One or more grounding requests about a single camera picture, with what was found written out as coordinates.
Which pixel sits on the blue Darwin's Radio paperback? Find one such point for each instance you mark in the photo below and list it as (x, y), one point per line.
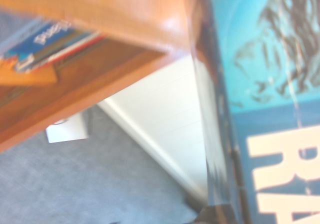
(270, 104)

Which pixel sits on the red white thin books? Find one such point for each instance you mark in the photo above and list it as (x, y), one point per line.
(75, 45)

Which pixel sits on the orange spine book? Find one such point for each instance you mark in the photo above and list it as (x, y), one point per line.
(27, 76)

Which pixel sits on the wooden oak bookshelf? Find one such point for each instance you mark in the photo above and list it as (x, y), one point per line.
(105, 11)

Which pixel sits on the white flat stand base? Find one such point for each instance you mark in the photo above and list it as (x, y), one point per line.
(67, 131)

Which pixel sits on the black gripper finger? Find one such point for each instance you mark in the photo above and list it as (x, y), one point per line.
(215, 215)

